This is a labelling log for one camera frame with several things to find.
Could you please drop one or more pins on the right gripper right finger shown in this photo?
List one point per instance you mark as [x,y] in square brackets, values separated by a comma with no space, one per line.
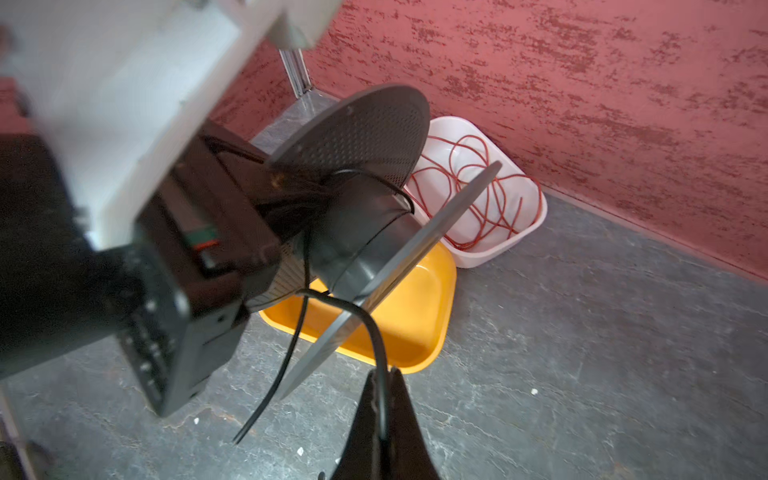
[405,455]

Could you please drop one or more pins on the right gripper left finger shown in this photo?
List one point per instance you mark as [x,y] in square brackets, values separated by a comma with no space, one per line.
[360,458]

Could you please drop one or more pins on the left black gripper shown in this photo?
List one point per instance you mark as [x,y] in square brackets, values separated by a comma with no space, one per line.
[217,242]

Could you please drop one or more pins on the dark grey cable spool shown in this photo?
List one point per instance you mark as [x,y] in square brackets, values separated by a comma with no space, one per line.
[365,239]

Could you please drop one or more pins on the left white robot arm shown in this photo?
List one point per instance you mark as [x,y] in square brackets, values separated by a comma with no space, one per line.
[117,216]

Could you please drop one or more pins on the yellow plastic tray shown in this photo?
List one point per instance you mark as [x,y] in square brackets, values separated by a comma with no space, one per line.
[413,319]

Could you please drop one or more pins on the left aluminium corner post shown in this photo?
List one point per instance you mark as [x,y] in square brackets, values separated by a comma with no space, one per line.
[297,71]

